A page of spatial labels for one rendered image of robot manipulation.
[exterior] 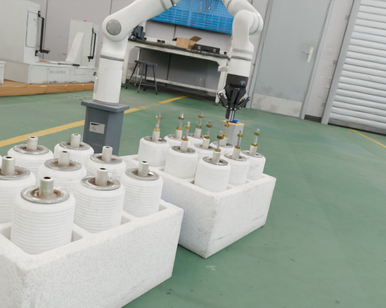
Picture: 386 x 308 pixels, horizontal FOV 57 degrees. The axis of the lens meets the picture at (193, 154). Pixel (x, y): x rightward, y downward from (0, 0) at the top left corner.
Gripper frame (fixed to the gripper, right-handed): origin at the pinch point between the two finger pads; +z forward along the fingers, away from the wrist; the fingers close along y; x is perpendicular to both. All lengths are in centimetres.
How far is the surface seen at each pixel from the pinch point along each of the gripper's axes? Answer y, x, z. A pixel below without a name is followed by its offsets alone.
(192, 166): -18.6, -15.6, 14.4
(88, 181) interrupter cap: -53, -42, 10
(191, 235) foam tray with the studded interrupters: -20.8, -26.8, 31.2
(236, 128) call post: 10.5, 11.1, 6.3
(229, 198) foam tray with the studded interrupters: -12.3, -29.0, 19.0
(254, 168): 4.8, -14.4, 14.7
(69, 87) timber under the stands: -26, 301, 30
